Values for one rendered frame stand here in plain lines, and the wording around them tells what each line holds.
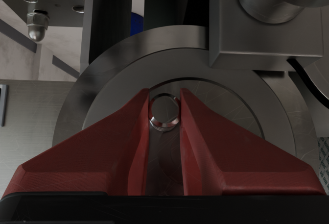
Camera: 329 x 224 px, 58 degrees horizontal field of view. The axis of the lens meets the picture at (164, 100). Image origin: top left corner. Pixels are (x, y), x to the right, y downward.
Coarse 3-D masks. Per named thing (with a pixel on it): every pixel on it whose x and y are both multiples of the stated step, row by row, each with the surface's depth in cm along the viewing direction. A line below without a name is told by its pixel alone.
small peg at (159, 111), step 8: (160, 96) 12; (168, 96) 12; (152, 104) 12; (160, 104) 12; (168, 104) 12; (176, 104) 12; (152, 112) 12; (160, 112) 12; (168, 112) 12; (176, 112) 12; (152, 120) 12; (160, 120) 12; (168, 120) 12; (176, 120) 12; (160, 128) 13; (168, 128) 13
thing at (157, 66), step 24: (192, 48) 16; (120, 72) 16; (144, 72) 16; (168, 72) 16; (192, 72) 16; (216, 72) 16; (240, 72) 16; (96, 96) 16; (120, 96) 16; (240, 96) 16; (264, 96) 16; (96, 120) 16; (264, 120) 16; (288, 120) 16; (288, 144) 16
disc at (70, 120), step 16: (144, 32) 17; (160, 32) 17; (176, 32) 17; (192, 32) 17; (208, 32) 17; (112, 48) 17; (128, 48) 17; (144, 48) 17; (160, 48) 17; (208, 48) 17; (96, 64) 17; (112, 64) 17; (80, 80) 17; (96, 80) 17; (272, 80) 17; (288, 80) 17; (80, 96) 17; (288, 96) 17; (64, 112) 16; (80, 112) 16; (288, 112) 17; (304, 112) 17; (64, 128) 16; (80, 128) 16; (304, 128) 17; (304, 144) 17; (304, 160) 16
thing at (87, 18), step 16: (96, 0) 19; (112, 0) 25; (128, 0) 38; (96, 16) 19; (112, 16) 26; (128, 16) 39; (96, 32) 19; (112, 32) 26; (128, 32) 40; (96, 48) 20
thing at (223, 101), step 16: (176, 80) 15; (192, 80) 15; (208, 80) 15; (176, 96) 15; (208, 96) 15; (224, 96) 15; (224, 112) 15; (240, 112) 15; (176, 128) 15; (256, 128) 15; (160, 144) 15; (176, 144) 14; (160, 160) 15; (176, 160) 14; (160, 176) 14; (176, 176) 14; (160, 192) 14; (176, 192) 14
